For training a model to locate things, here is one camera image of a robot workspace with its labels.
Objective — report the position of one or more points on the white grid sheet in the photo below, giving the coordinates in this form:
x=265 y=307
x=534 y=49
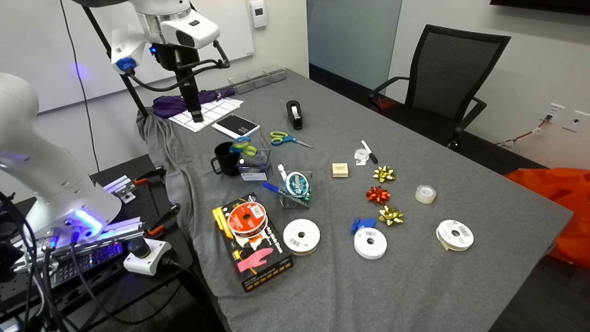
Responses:
x=216 y=110

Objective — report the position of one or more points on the wall socket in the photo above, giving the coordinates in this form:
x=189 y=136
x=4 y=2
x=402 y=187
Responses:
x=556 y=110

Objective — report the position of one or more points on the grey tablecloth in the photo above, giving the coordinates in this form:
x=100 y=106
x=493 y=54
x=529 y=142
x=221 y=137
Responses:
x=415 y=276

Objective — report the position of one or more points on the black tape dispenser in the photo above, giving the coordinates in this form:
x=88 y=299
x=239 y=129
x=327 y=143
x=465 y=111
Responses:
x=295 y=115

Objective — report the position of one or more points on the blue gift bow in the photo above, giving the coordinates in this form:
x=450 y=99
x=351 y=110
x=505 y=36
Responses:
x=362 y=223

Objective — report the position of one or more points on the small white tape roll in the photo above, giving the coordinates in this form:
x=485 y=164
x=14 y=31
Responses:
x=360 y=157

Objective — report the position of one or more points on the orange ribbon spool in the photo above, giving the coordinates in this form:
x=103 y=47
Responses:
x=246 y=218

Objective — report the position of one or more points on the orange bag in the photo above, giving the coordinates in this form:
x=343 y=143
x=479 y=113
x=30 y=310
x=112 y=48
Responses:
x=562 y=193

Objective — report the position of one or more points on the wooden block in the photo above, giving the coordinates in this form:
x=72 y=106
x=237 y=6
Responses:
x=340 y=170

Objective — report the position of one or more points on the clear case with label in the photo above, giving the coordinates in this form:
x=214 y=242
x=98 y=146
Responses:
x=256 y=168

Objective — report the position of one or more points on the black office chair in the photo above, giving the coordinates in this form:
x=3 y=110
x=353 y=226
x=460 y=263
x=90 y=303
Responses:
x=442 y=74

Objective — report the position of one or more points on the blue pen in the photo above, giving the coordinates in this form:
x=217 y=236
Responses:
x=273 y=187

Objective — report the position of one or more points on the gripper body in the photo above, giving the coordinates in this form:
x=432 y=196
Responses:
x=184 y=60

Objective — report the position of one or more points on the emergency stop button box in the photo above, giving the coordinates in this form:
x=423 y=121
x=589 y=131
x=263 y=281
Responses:
x=147 y=258

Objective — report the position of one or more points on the black box with pink glove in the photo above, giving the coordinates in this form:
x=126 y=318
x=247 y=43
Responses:
x=258 y=265

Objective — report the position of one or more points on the black mug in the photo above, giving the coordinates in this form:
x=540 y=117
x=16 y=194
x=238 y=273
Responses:
x=226 y=161

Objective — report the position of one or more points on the aluminium rail piece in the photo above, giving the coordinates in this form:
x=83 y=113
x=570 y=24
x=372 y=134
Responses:
x=120 y=188

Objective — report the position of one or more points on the thermostat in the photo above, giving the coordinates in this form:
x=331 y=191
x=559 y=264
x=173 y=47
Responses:
x=257 y=13

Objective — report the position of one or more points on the whiteboard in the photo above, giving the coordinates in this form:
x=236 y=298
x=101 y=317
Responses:
x=41 y=46

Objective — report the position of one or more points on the black notebook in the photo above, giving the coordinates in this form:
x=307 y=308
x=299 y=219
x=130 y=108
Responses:
x=236 y=125

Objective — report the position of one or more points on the wall screen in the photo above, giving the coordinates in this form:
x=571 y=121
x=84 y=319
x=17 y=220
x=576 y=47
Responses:
x=544 y=4

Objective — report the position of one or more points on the white wall plate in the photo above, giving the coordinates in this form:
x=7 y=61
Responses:
x=576 y=121

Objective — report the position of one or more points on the white ribbon spool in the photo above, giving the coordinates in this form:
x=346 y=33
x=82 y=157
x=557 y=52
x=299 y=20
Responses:
x=370 y=243
x=301 y=236
x=455 y=235

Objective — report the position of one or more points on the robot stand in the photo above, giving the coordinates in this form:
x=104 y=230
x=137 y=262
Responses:
x=115 y=295

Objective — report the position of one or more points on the row of clear organizers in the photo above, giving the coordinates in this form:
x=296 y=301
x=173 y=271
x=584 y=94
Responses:
x=258 y=80

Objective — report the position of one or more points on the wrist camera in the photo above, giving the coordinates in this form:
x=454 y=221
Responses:
x=123 y=48

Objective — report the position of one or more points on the teal ribbon spool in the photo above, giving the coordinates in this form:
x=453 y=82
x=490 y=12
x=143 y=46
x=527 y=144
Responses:
x=296 y=183

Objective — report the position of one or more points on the purple cloth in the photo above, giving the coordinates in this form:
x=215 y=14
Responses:
x=170 y=105

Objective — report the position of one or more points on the white marker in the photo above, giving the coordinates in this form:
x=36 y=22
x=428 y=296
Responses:
x=282 y=173

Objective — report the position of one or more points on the gold gift bow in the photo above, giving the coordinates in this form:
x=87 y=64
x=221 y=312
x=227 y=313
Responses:
x=383 y=174
x=391 y=215

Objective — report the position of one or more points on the orange clamp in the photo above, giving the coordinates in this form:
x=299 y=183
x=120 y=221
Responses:
x=163 y=221
x=150 y=176

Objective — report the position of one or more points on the black marker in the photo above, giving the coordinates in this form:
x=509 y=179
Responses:
x=370 y=152

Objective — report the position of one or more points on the clear tape roll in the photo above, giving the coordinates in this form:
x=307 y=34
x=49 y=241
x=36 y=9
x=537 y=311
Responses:
x=425 y=194

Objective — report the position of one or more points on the red gift bow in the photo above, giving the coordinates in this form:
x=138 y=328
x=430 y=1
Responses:
x=378 y=194

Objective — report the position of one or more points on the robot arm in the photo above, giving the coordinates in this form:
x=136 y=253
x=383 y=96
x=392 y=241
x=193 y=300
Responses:
x=50 y=184

